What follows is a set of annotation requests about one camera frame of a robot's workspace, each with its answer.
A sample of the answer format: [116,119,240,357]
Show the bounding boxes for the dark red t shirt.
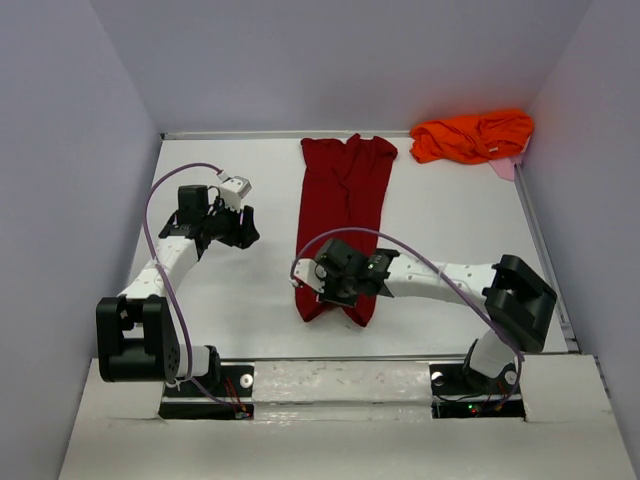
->
[295,134,398,327]

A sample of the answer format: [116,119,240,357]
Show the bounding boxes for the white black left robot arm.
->
[96,176,260,389]

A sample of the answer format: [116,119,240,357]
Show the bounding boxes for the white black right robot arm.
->
[311,239,557,389]

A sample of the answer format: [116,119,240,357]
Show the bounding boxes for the pink t shirt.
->
[488,154,524,182]

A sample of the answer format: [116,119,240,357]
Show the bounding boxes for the orange t shirt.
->
[409,109,535,165]

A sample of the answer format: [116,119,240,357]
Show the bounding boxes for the white cardboard front cover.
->
[61,355,634,479]

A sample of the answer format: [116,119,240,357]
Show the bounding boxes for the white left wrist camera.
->
[217,172,252,212]

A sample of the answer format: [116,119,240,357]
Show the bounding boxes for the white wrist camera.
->
[290,258,327,293]
[217,172,252,212]

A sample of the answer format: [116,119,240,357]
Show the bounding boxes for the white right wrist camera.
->
[290,258,327,293]

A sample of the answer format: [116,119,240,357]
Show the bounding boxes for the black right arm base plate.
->
[430,363,526,420]

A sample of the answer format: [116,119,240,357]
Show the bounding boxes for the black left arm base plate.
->
[158,362,255,421]

